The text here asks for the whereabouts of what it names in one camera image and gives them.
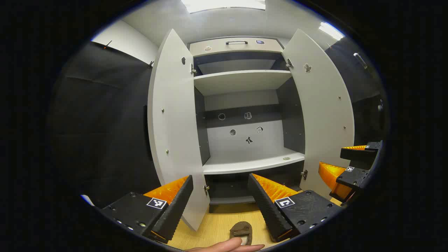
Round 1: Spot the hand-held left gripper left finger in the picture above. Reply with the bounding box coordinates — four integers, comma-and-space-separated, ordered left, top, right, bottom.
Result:
100, 175, 194, 244

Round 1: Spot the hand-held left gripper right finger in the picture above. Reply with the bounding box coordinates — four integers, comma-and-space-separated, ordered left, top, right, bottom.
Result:
247, 173, 343, 243

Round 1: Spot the brown fluffy shoe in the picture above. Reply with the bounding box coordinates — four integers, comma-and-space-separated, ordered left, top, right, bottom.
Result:
229, 221, 253, 246

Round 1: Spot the grey shoe cabinet door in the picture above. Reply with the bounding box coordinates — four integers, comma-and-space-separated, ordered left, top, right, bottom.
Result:
147, 29, 210, 232
282, 29, 356, 200

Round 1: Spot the grey shoe cabinet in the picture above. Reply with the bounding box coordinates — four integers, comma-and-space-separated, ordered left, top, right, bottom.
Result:
189, 37, 306, 214

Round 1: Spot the white cabinet shelf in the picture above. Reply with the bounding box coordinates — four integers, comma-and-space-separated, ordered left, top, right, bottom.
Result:
202, 147, 305, 175
194, 69, 293, 97

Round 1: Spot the ceiling light panel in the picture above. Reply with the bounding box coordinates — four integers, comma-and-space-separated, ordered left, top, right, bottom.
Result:
180, 0, 266, 14
318, 22, 345, 41

